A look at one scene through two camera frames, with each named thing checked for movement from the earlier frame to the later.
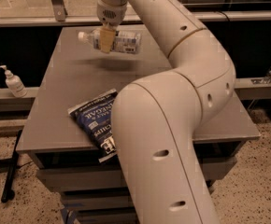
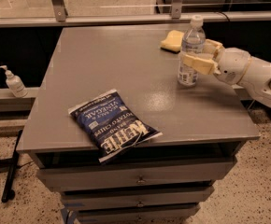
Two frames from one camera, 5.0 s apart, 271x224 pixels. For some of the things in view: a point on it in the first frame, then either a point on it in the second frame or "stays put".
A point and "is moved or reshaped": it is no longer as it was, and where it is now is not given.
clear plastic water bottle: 123,40 is moved or reshaped
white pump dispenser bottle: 14,83 stays put
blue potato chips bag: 94,117 stays put
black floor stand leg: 7,193 stays put
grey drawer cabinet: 88,61 stays put
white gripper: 111,14 to 234,65
